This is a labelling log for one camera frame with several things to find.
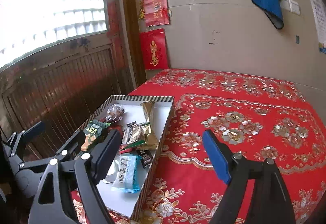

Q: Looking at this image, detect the lower red hanging decoration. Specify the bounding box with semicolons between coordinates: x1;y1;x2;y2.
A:
139;29;169;70

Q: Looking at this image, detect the barred window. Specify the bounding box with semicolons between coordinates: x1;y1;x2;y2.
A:
1;0;107;67

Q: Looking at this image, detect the gold foil snack bag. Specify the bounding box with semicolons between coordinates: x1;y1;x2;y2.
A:
137;101;159;150

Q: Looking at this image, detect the white wall calendar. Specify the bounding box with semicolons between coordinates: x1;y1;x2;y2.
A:
310;0;326;53

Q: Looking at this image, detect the green biscuit packet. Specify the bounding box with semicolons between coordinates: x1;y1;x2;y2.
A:
81;120;110;152

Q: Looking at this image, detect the white wall switch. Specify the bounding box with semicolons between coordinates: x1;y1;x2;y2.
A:
280;0;301;15

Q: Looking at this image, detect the white blue snack packet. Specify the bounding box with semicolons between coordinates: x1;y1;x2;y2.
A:
112;153;140;194

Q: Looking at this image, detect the upper red hanging decoration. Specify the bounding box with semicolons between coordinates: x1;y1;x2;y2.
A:
143;0;170;27

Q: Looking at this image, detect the red floral tablecloth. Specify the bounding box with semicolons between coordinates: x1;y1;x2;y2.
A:
71;68;326;224

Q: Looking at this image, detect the small bag of dates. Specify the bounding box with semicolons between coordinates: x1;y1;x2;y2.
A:
105;104;125;124

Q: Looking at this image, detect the white plastic cup container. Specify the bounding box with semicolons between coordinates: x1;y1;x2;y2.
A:
103;159;119;184

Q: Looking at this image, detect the clear bag of brown snacks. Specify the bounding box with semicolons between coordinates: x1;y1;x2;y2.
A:
121;122;151;149

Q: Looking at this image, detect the striped white storage box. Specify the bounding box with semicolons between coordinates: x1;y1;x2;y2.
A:
73;94;175;221

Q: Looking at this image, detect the dark red coffee packet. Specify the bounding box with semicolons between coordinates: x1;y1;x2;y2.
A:
119;148;152;168

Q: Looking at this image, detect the red hanging decoration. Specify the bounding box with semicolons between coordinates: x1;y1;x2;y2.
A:
139;29;169;70
143;0;170;27

